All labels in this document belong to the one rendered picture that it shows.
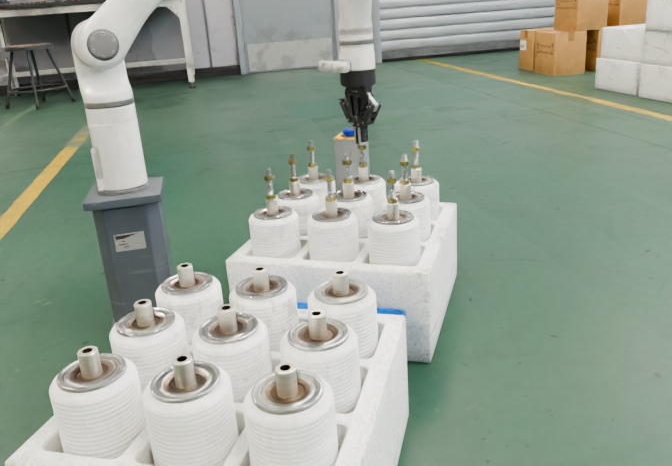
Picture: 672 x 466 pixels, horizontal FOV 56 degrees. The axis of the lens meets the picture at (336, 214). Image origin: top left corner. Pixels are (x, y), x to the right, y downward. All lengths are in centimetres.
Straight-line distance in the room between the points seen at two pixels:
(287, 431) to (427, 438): 40
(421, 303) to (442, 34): 559
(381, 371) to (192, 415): 26
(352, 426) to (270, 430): 12
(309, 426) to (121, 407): 23
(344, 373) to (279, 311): 17
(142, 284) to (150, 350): 51
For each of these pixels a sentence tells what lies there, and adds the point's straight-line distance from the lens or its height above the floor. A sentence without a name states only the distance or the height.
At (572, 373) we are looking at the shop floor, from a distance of 119.
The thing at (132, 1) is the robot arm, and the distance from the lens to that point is 126.
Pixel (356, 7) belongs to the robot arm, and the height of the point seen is 62.
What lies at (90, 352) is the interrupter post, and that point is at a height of 28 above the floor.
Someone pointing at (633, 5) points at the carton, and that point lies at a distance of 518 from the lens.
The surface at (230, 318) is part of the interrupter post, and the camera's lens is 80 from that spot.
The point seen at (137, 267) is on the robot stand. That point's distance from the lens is 133.
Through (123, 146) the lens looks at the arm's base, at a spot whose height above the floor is 40.
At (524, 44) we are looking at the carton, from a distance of 529.
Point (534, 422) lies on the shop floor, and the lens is 106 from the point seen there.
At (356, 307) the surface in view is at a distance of 85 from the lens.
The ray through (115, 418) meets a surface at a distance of 77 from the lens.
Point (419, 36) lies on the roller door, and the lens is 652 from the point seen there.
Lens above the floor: 64
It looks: 19 degrees down
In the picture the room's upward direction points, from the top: 4 degrees counter-clockwise
